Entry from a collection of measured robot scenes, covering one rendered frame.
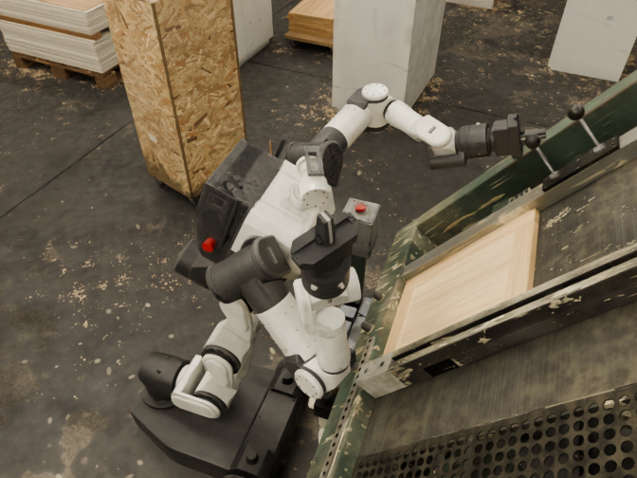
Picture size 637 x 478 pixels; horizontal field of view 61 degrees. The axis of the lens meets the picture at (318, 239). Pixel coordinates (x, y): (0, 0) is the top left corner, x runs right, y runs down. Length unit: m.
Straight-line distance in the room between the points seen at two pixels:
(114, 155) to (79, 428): 2.06
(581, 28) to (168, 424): 4.31
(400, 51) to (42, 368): 2.83
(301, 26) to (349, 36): 1.35
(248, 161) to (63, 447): 1.66
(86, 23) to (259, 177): 3.52
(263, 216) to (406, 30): 2.72
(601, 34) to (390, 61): 1.97
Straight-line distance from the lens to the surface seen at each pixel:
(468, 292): 1.45
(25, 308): 3.20
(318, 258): 0.85
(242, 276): 1.17
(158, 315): 2.91
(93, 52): 4.82
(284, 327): 1.19
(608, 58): 5.29
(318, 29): 5.21
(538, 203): 1.50
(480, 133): 1.49
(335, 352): 1.13
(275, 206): 1.28
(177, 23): 2.94
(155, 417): 2.38
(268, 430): 2.25
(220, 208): 1.30
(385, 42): 3.90
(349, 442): 1.43
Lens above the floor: 2.18
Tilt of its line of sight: 43 degrees down
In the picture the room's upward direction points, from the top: straight up
